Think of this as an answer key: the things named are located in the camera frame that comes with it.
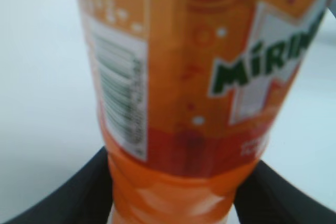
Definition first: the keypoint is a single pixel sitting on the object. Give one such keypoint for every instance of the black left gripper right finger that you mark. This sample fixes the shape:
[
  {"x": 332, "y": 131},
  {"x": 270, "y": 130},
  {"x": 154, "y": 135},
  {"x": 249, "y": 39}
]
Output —
[{"x": 266, "y": 197}]

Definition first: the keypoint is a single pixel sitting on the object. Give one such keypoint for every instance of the orange Mirinda soda bottle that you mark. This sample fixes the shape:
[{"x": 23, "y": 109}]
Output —
[{"x": 187, "y": 91}]

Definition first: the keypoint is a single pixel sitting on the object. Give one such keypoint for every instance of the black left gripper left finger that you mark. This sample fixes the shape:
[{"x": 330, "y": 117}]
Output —
[{"x": 85, "y": 198}]

